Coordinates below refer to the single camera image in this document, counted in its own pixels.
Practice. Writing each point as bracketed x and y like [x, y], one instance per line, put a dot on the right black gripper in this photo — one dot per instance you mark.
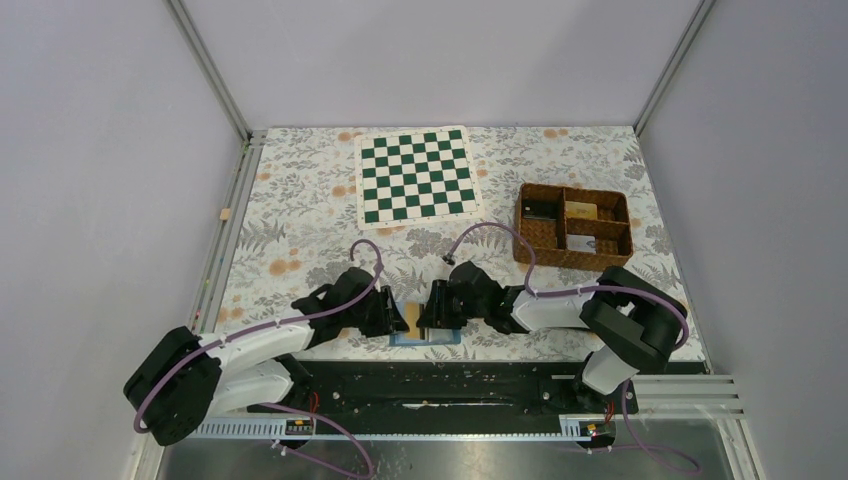
[437, 314]

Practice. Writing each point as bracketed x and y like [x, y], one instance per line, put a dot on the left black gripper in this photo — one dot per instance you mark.
[388, 319]

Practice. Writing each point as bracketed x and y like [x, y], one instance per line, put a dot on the blue card holder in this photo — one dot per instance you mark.
[434, 337]

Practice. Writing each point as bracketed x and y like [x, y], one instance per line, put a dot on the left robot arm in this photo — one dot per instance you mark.
[187, 378]

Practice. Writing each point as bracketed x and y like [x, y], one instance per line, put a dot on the black card in basket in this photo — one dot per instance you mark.
[539, 210]

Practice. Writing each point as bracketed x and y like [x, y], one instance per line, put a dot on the white card in basket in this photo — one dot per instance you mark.
[581, 243]

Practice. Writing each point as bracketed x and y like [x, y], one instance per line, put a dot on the gold card in basket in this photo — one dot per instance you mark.
[581, 210]

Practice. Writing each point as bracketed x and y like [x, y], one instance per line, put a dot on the green white chessboard mat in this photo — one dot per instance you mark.
[416, 176]

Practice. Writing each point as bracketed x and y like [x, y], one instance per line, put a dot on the brown wicker basket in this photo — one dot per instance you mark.
[612, 229]

